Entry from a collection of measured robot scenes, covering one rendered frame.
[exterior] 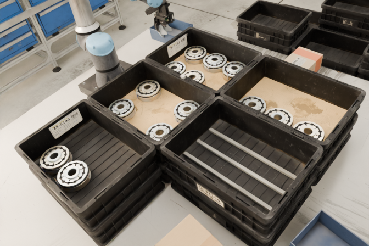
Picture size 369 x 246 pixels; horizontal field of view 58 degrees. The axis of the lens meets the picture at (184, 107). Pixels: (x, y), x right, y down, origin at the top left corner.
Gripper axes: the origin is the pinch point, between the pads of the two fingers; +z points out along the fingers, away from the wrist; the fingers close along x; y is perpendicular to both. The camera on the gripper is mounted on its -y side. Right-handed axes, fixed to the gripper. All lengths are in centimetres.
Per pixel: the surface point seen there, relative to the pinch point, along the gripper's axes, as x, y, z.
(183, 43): -15.9, 29.3, -12.9
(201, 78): -30, 50, -11
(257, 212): -74, 100, -18
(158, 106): -51, 43, -8
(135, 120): -61, 40, -8
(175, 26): 14.3, -3.4, 3.4
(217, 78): -24, 53, -8
